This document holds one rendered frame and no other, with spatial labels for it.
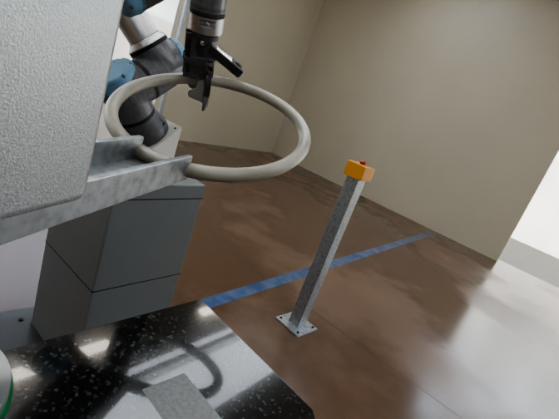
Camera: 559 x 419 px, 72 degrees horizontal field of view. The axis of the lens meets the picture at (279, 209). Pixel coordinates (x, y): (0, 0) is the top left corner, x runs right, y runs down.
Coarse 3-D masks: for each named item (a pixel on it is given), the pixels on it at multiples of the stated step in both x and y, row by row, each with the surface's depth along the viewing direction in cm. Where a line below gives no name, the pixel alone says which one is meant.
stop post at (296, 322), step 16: (352, 160) 214; (352, 176) 212; (368, 176) 212; (352, 192) 214; (336, 208) 220; (352, 208) 220; (336, 224) 220; (336, 240) 224; (320, 256) 227; (320, 272) 228; (304, 288) 235; (304, 304) 235; (288, 320) 243; (304, 320) 241
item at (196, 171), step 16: (144, 80) 99; (160, 80) 103; (176, 80) 106; (192, 80) 108; (224, 80) 111; (112, 96) 89; (128, 96) 95; (256, 96) 111; (272, 96) 109; (112, 112) 84; (288, 112) 105; (112, 128) 80; (304, 128) 98; (304, 144) 92; (144, 160) 76; (288, 160) 84; (192, 176) 76; (208, 176) 76; (224, 176) 76; (240, 176) 78; (256, 176) 79; (272, 176) 82
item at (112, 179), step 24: (96, 144) 64; (120, 144) 71; (96, 168) 65; (120, 168) 69; (144, 168) 60; (168, 168) 68; (96, 192) 51; (120, 192) 56; (144, 192) 63; (24, 216) 40; (48, 216) 44; (72, 216) 48; (0, 240) 39
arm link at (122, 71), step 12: (120, 60) 133; (132, 60) 135; (120, 72) 128; (132, 72) 129; (144, 72) 133; (108, 84) 126; (120, 84) 127; (108, 96) 129; (132, 96) 132; (144, 96) 135; (156, 96) 141; (120, 108) 133; (132, 108) 134; (144, 108) 137; (120, 120) 137; (132, 120) 137
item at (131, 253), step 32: (160, 192) 142; (192, 192) 155; (64, 224) 149; (96, 224) 135; (128, 224) 138; (160, 224) 149; (192, 224) 163; (64, 256) 150; (96, 256) 136; (128, 256) 144; (160, 256) 157; (64, 288) 151; (96, 288) 140; (128, 288) 152; (160, 288) 166; (32, 320) 170; (64, 320) 152; (96, 320) 147
